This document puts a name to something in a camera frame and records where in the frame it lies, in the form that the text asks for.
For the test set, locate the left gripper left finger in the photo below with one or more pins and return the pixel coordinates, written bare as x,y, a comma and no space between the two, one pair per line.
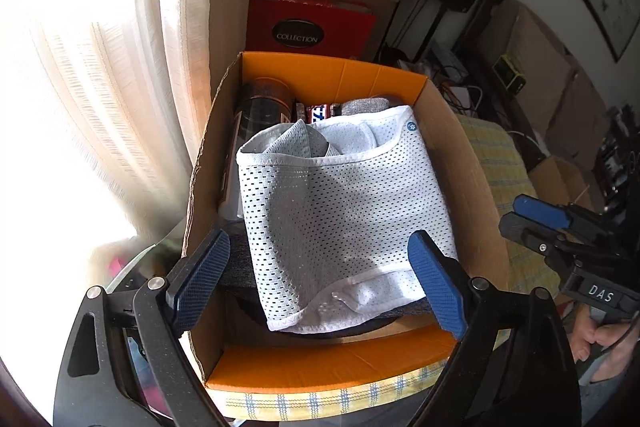
123,364

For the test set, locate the green yellow portable device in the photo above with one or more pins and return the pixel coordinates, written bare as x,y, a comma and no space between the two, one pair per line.
510,76

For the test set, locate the grey knit headband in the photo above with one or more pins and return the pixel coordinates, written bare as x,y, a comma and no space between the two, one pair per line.
299,140

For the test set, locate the snickers bar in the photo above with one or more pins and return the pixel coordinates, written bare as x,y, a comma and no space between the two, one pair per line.
315,113

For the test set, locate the open brown cardboard box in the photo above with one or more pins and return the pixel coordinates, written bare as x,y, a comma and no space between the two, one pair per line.
559,182

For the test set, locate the red ferrero gift bag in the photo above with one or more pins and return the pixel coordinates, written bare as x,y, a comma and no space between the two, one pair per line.
286,26

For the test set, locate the white mesh garment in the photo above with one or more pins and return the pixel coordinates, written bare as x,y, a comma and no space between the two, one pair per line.
383,181

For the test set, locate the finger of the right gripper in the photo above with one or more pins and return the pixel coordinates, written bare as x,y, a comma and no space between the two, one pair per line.
539,239
550,211

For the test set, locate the glass jar left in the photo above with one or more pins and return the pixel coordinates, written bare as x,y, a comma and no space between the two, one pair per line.
264,102

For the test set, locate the box of cables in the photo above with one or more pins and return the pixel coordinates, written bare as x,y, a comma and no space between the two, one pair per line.
450,78

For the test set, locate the orange cardboard box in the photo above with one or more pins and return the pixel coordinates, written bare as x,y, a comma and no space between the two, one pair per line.
311,79

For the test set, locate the grey rolled sock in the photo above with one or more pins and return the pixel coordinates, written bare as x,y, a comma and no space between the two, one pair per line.
364,106

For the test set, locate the yellow plaid cloth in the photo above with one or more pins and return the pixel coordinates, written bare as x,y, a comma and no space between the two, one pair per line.
278,382

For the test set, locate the white curtain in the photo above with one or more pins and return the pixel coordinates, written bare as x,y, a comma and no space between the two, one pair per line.
135,80

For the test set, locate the beige sofa cushion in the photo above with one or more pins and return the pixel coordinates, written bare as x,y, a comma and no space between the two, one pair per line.
579,123
513,30

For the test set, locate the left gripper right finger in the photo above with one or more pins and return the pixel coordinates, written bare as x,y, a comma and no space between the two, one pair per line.
511,365

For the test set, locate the person's right hand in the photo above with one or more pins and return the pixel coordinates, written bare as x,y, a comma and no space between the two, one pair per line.
587,334

